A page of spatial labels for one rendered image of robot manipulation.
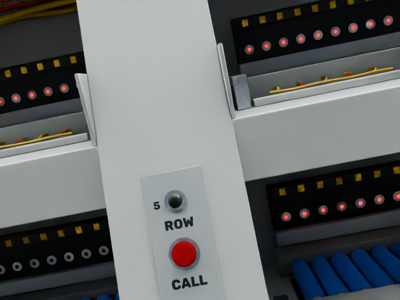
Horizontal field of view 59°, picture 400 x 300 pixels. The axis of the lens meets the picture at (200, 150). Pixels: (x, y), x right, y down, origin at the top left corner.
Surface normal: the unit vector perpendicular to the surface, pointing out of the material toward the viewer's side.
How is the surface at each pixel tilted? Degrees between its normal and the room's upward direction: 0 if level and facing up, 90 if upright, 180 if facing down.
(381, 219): 109
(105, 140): 90
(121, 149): 90
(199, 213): 90
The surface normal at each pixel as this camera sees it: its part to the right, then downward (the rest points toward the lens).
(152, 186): -0.07, -0.14
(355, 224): -0.01, 0.18
